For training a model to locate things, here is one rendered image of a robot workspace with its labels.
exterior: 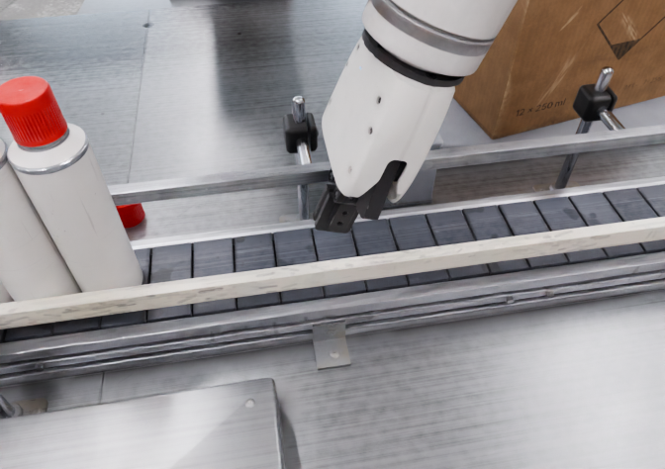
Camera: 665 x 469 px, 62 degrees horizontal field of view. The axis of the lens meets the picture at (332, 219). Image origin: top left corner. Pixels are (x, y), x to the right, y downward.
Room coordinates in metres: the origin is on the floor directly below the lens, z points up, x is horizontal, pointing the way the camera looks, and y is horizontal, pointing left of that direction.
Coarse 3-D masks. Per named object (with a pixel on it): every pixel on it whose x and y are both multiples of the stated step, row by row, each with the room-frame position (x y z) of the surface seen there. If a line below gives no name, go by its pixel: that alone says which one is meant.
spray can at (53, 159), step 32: (0, 96) 0.29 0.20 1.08; (32, 96) 0.29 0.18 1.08; (32, 128) 0.28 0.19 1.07; (64, 128) 0.29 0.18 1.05; (32, 160) 0.27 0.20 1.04; (64, 160) 0.28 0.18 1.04; (96, 160) 0.30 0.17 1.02; (32, 192) 0.27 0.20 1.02; (64, 192) 0.27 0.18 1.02; (96, 192) 0.29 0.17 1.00; (64, 224) 0.27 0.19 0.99; (96, 224) 0.28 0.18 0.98; (64, 256) 0.27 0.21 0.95; (96, 256) 0.27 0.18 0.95; (128, 256) 0.29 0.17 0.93; (96, 288) 0.27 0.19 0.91
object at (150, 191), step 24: (480, 144) 0.39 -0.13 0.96; (504, 144) 0.39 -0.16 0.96; (528, 144) 0.39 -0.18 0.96; (552, 144) 0.39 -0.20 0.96; (576, 144) 0.40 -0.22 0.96; (600, 144) 0.40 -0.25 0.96; (624, 144) 0.40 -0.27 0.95; (648, 144) 0.41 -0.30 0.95; (264, 168) 0.36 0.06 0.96; (288, 168) 0.36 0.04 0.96; (312, 168) 0.36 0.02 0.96; (432, 168) 0.37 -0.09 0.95; (120, 192) 0.33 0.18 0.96; (144, 192) 0.33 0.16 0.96; (168, 192) 0.33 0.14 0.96; (192, 192) 0.34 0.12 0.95; (216, 192) 0.34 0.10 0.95
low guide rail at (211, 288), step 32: (608, 224) 0.34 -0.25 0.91; (640, 224) 0.34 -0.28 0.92; (384, 256) 0.30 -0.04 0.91; (416, 256) 0.30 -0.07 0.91; (448, 256) 0.30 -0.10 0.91; (480, 256) 0.31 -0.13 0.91; (512, 256) 0.31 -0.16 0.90; (128, 288) 0.27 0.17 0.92; (160, 288) 0.27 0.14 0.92; (192, 288) 0.27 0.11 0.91; (224, 288) 0.27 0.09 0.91; (256, 288) 0.27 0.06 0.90; (288, 288) 0.28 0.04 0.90; (0, 320) 0.24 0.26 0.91; (32, 320) 0.24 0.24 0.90; (64, 320) 0.25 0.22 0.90
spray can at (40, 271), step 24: (0, 144) 0.29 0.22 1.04; (0, 168) 0.27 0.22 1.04; (0, 192) 0.27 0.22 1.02; (24, 192) 0.28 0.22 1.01; (0, 216) 0.26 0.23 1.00; (24, 216) 0.27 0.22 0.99; (0, 240) 0.26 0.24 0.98; (24, 240) 0.27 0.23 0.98; (48, 240) 0.28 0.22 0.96; (0, 264) 0.26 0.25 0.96; (24, 264) 0.26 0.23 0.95; (48, 264) 0.27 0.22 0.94; (24, 288) 0.26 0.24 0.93; (48, 288) 0.26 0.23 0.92; (72, 288) 0.28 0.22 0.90
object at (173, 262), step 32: (608, 192) 0.42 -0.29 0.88; (640, 192) 0.42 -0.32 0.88; (384, 224) 0.37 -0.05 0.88; (416, 224) 0.37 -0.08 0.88; (448, 224) 0.37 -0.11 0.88; (480, 224) 0.37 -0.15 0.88; (512, 224) 0.37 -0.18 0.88; (544, 224) 0.37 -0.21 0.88; (576, 224) 0.37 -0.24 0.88; (160, 256) 0.33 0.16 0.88; (192, 256) 0.33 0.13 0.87; (224, 256) 0.33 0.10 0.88; (256, 256) 0.33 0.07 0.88; (288, 256) 0.33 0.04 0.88; (320, 256) 0.33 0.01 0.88; (352, 256) 0.33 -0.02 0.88; (544, 256) 0.33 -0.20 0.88; (576, 256) 0.33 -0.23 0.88; (608, 256) 0.33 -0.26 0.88; (320, 288) 0.29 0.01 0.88; (352, 288) 0.29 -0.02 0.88; (384, 288) 0.29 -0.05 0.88; (96, 320) 0.26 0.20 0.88; (128, 320) 0.26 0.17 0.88; (160, 320) 0.26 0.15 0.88
